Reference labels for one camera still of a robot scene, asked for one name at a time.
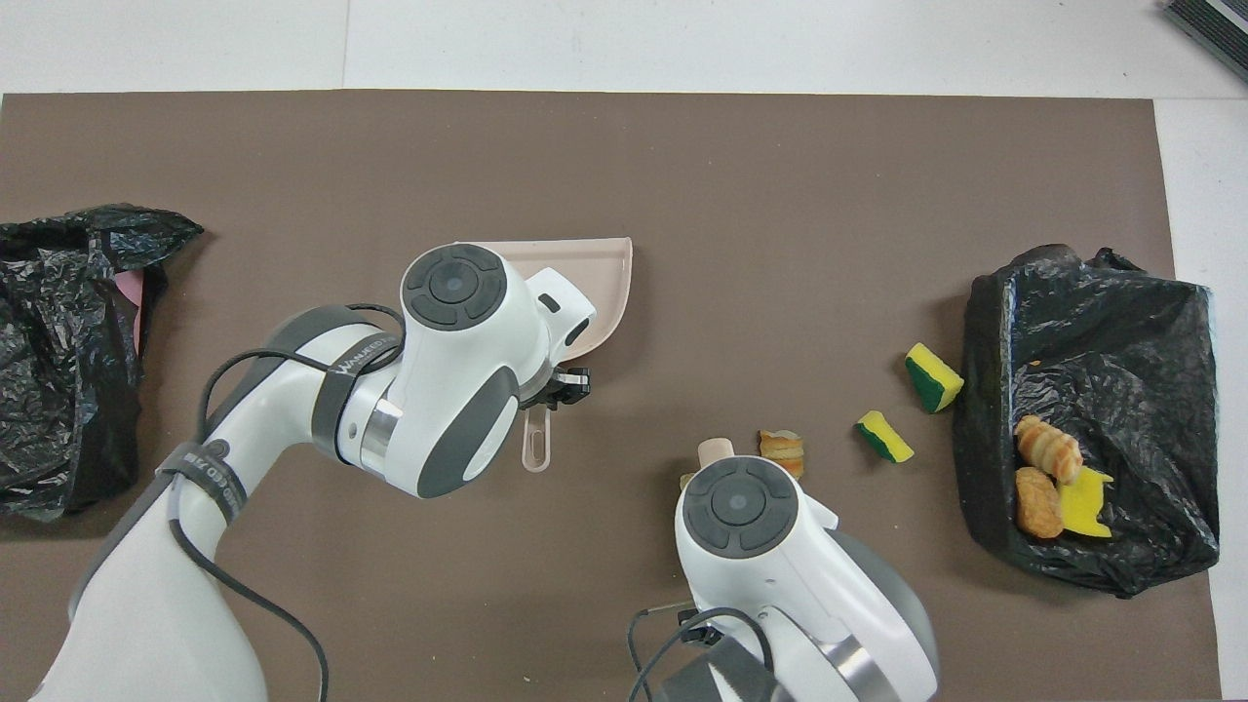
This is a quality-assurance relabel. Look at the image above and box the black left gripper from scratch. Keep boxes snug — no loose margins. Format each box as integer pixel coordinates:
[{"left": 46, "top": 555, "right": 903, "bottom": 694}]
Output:
[{"left": 531, "top": 366, "right": 593, "bottom": 410}]

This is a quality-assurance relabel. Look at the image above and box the beige plastic dustpan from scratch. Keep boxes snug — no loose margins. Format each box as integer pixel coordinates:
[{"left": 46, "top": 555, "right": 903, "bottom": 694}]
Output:
[{"left": 507, "top": 237, "right": 635, "bottom": 474}]

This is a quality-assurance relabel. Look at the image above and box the striped bread roll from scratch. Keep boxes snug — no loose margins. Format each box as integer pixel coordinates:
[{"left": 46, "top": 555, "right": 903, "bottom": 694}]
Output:
[{"left": 760, "top": 429, "right": 806, "bottom": 481}]

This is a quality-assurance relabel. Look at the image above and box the yellow green sponge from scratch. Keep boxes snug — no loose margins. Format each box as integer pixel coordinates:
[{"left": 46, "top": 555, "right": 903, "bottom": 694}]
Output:
[
  {"left": 904, "top": 342, "right": 965, "bottom": 414},
  {"left": 856, "top": 410, "right": 916, "bottom": 464}
]

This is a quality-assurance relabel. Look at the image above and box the golden croissant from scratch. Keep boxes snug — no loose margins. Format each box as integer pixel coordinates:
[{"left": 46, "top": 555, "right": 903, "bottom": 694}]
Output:
[{"left": 1014, "top": 414, "right": 1083, "bottom": 486}]

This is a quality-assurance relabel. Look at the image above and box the brown fried nugget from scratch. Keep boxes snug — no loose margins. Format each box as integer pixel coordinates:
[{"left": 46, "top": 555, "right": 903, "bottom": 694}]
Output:
[{"left": 1014, "top": 466, "right": 1066, "bottom": 540}]

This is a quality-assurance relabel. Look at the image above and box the notched yellow sponge piece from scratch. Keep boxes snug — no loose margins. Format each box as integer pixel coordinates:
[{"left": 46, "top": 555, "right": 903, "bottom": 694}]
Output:
[{"left": 1058, "top": 468, "right": 1114, "bottom": 539}]

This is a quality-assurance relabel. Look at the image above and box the pink plastic bin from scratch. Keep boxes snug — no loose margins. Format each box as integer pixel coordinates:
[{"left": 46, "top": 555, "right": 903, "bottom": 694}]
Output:
[{"left": 114, "top": 271, "right": 147, "bottom": 357}]

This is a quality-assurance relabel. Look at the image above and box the crumpled black trash bag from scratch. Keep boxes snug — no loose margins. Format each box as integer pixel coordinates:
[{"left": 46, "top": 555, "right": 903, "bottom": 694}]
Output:
[{"left": 0, "top": 203, "right": 206, "bottom": 523}]

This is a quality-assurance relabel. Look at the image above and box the black bag lined bin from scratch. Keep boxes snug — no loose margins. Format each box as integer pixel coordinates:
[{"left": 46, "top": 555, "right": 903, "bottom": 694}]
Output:
[{"left": 955, "top": 244, "right": 1222, "bottom": 600}]

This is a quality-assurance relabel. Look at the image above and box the brown table mat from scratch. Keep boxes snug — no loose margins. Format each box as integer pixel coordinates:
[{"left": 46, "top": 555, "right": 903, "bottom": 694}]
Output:
[{"left": 0, "top": 91, "right": 1222, "bottom": 702}]

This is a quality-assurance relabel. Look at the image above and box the dark ribbed panel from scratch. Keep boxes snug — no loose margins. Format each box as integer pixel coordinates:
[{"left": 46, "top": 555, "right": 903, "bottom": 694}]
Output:
[{"left": 1165, "top": 0, "right": 1248, "bottom": 81}]

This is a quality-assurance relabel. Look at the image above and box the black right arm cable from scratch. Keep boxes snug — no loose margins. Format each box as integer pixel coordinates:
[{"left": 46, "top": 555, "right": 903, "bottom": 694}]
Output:
[{"left": 629, "top": 604, "right": 776, "bottom": 702}]

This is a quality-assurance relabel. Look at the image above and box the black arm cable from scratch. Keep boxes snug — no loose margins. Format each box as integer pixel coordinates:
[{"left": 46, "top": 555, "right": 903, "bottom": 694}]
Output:
[
  {"left": 168, "top": 302, "right": 406, "bottom": 702},
  {"left": 629, "top": 604, "right": 776, "bottom": 702}
]

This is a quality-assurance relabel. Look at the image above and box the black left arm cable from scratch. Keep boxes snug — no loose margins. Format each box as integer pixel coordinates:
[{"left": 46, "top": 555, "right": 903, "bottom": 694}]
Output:
[{"left": 168, "top": 302, "right": 406, "bottom": 702}]

